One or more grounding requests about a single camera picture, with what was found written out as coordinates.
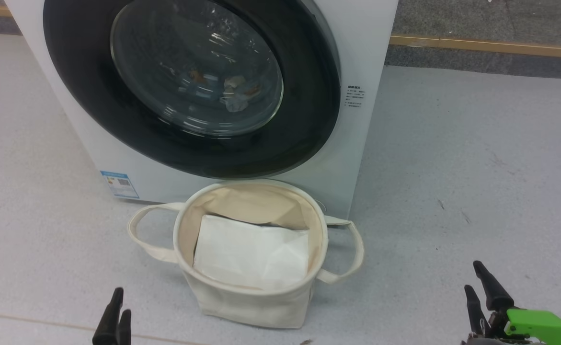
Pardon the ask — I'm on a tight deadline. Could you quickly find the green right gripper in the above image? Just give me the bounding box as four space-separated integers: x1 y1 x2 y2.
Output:
462 261 561 345

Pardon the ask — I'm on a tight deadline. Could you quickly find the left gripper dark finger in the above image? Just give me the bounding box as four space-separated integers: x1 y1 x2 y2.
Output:
92 287 124 345
117 309 132 345

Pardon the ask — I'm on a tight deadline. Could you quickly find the black washing machine door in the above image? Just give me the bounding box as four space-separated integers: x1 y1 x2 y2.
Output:
43 0 342 180

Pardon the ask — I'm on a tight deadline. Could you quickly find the blue patterned garment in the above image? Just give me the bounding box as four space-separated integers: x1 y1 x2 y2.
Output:
184 67 264 114

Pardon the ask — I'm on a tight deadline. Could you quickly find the cream canvas laundry basket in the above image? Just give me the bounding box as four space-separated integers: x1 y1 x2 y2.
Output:
127 179 365 330

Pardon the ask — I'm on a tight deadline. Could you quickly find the white front-load washing machine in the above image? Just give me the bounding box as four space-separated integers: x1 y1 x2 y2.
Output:
3 0 400 220

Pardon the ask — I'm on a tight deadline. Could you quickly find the blue energy label sticker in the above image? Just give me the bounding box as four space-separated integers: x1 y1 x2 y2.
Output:
100 170 140 199

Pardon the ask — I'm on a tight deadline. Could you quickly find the white folded sheet liner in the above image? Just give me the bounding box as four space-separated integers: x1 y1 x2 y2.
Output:
193 214 310 291

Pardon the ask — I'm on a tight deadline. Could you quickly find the small black text label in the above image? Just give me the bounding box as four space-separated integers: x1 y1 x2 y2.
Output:
345 85 365 109

